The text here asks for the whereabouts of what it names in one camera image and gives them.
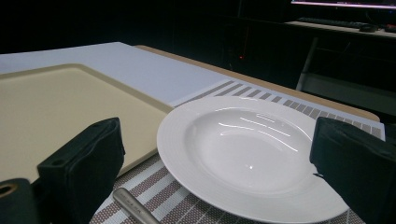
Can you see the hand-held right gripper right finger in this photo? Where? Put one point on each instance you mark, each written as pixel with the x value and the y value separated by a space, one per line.
pixel 358 161

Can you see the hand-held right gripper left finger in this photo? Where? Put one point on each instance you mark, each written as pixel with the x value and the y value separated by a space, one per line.
pixel 84 161

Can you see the beige plastic tray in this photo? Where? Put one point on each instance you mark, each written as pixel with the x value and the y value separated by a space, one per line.
pixel 62 115

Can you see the striped woven placemat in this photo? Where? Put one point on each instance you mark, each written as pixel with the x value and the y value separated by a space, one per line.
pixel 174 199

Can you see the background desk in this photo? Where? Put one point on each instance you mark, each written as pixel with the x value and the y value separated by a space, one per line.
pixel 342 56

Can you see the white table sheet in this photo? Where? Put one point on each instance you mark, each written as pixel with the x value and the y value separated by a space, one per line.
pixel 140 68

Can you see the white deep plate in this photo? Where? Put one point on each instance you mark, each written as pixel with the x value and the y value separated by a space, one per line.
pixel 249 155

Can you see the black computer mouse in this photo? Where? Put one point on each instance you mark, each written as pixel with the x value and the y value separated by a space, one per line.
pixel 368 28

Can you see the black keyboard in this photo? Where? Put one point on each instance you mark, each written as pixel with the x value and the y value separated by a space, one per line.
pixel 331 21

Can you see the computer monitor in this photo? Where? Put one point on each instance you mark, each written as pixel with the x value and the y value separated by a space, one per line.
pixel 344 3

